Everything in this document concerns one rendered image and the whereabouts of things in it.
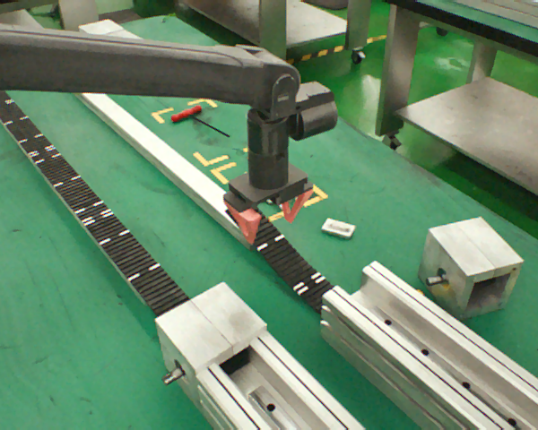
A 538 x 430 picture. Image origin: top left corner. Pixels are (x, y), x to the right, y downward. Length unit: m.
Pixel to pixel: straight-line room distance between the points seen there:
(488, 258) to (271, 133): 0.34
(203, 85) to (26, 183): 0.59
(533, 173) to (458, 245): 1.52
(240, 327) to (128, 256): 0.27
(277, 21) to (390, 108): 0.93
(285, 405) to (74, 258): 0.45
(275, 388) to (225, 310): 0.11
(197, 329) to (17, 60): 0.34
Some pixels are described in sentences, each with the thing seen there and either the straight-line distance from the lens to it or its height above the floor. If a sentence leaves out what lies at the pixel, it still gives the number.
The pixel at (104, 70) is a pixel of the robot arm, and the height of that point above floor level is 1.15.
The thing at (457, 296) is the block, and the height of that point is 0.83.
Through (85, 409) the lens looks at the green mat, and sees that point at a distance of 0.71.
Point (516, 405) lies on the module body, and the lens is 0.67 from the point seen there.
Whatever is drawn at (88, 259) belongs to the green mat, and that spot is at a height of 0.78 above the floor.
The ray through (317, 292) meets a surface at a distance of 0.78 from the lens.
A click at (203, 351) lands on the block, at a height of 0.87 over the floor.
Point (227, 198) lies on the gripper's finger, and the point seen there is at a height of 0.91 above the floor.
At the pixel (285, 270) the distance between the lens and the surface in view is 0.81.
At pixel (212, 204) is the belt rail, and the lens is 0.91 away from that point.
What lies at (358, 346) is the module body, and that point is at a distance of 0.68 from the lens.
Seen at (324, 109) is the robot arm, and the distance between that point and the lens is 0.73.
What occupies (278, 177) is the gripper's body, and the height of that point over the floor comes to 0.95.
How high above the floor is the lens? 1.36
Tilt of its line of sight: 39 degrees down
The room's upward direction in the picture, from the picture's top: straight up
